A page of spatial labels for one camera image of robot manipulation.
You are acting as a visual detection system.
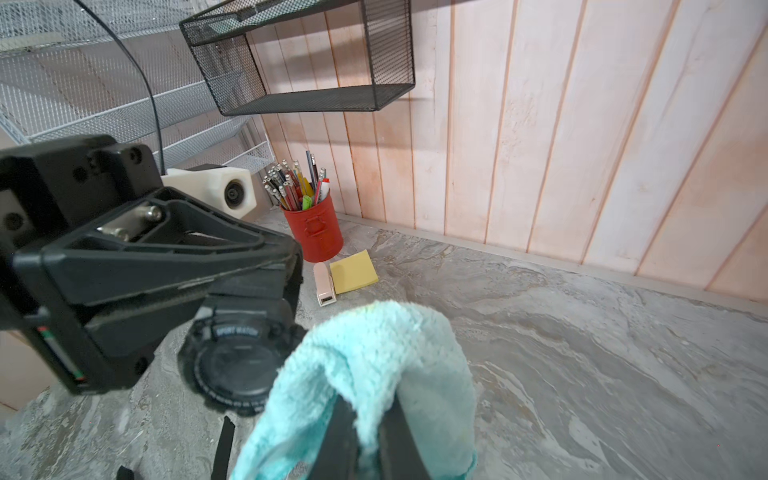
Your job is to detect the black mesh wall basket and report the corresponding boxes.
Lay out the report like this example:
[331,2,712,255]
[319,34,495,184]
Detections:
[179,1,416,116]

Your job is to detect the black open-strap watch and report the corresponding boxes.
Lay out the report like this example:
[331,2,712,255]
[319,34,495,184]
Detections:
[115,415,235,480]

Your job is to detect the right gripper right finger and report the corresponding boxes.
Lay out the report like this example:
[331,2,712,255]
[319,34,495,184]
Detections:
[378,410,430,480]

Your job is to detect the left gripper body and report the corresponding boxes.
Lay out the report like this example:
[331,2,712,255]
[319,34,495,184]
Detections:
[1,135,302,395]

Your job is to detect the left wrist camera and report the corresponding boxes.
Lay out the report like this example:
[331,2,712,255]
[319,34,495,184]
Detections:
[161,166,258,219]

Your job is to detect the yellow sticky note pad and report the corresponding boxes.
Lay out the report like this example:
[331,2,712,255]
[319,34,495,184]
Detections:
[330,250,379,295]

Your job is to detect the teal microfiber cloth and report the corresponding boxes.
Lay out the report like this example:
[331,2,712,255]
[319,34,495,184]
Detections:
[231,301,477,479]

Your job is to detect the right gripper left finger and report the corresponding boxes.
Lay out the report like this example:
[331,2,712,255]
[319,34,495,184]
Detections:
[307,396,359,480]

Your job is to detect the red pen holder cup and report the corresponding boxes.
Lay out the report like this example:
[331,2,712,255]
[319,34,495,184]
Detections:
[283,195,344,263]

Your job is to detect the white wire wall shelf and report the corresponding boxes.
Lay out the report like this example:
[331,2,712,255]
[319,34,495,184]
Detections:
[1,1,274,171]

